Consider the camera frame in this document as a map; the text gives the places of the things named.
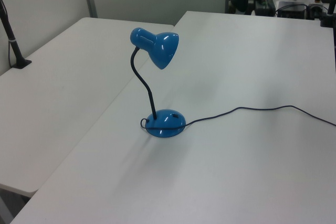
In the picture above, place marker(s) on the blue gooseneck desk lamp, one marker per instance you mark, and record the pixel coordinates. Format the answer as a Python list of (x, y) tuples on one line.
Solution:
[(164, 48)]

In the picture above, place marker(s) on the black electronics box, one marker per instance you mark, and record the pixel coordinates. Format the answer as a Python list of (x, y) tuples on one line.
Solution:
[(292, 10)]

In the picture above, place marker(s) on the black pole stand with clamp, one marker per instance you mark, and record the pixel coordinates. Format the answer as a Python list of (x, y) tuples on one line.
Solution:
[(14, 48)]

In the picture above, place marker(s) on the black clamp mount with pole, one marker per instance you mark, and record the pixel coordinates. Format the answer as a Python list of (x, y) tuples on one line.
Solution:
[(327, 19)]

